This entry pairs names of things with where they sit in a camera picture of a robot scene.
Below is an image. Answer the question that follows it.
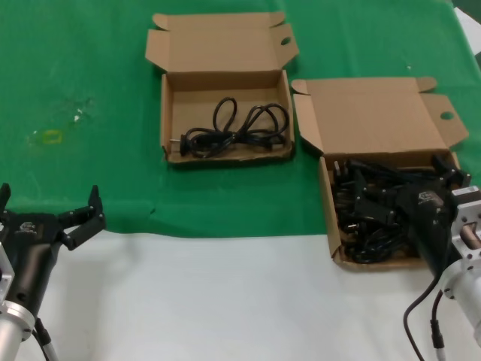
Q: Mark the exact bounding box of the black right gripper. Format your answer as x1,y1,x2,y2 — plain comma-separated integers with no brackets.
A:
352,152,473,280

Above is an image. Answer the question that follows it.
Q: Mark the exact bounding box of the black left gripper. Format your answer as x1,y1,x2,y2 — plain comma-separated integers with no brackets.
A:
0,183,107,315

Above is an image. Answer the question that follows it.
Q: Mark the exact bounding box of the yellow tape square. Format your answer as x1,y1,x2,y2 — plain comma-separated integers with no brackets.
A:
41,129,63,145

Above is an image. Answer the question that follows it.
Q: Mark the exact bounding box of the green table cloth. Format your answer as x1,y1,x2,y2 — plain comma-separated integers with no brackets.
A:
0,0,481,242

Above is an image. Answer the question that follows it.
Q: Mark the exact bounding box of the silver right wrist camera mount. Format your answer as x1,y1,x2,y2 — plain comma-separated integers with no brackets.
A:
449,186,481,266

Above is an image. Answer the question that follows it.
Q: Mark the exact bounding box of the cardboard box holding cords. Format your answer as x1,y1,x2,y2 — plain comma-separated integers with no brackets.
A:
291,77,470,272

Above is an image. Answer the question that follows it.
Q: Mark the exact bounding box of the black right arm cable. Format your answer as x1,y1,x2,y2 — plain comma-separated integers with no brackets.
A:
402,277,443,361

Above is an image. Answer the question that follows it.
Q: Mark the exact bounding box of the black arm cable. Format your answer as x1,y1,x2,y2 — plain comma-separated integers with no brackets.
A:
32,317,60,361
402,277,443,361

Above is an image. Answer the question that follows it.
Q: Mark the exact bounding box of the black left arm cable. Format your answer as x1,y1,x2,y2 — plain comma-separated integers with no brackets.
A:
32,317,60,361

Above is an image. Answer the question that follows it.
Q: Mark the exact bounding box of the black cable with white connector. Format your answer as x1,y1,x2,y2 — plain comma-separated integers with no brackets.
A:
428,291,449,361

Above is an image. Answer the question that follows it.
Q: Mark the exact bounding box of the cardboard box with torn wall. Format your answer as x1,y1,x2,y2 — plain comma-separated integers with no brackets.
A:
144,11,301,164

